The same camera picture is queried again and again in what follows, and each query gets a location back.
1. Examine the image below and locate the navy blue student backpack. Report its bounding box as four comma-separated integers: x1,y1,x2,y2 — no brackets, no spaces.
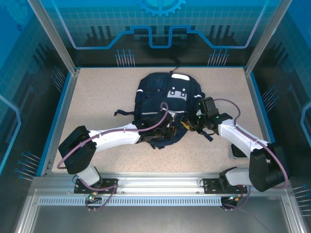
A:
114,67,212,150

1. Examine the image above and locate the small green-lit connector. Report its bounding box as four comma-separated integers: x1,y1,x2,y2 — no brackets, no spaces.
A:
223,194,243,202
85,191,102,202

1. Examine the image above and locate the grey metal front tray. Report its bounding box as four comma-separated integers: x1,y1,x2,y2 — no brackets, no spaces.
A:
14,189,302,233

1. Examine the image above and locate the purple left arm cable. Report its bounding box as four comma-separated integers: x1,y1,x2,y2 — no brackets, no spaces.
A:
57,101,170,212

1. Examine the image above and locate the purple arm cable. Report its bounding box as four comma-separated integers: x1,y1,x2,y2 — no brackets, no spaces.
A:
212,98,290,212
57,101,170,212

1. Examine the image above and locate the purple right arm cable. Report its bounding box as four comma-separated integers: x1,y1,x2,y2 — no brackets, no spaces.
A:
212,98,290,212

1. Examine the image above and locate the aluminium front rail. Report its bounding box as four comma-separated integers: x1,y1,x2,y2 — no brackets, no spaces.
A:
29,171,292,196

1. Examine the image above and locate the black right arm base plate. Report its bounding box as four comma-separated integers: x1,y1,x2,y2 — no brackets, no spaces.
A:
202,178,248,194

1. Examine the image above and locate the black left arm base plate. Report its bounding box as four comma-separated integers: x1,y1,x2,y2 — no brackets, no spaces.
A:
74,178,119,194

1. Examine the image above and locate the slotted grey cable duct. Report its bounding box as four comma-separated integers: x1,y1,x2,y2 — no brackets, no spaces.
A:
38,197,228,207

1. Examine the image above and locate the aluminium frame post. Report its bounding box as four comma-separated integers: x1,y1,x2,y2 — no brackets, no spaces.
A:
243,0,294,76
26,0,81,75

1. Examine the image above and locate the aluminium side rail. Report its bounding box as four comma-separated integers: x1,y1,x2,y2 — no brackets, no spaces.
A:
40,69,81,177

